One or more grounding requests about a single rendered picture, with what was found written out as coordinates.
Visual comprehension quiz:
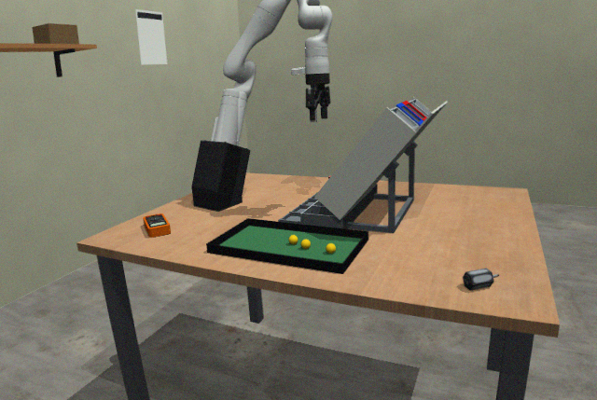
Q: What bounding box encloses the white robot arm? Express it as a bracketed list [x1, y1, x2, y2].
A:
[211, 0, 332, 146]

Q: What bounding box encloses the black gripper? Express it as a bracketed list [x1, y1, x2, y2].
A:
[305, 73, 330, 122]

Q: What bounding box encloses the red square frame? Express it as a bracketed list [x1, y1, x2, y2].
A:
[403, 101, 426, 121]

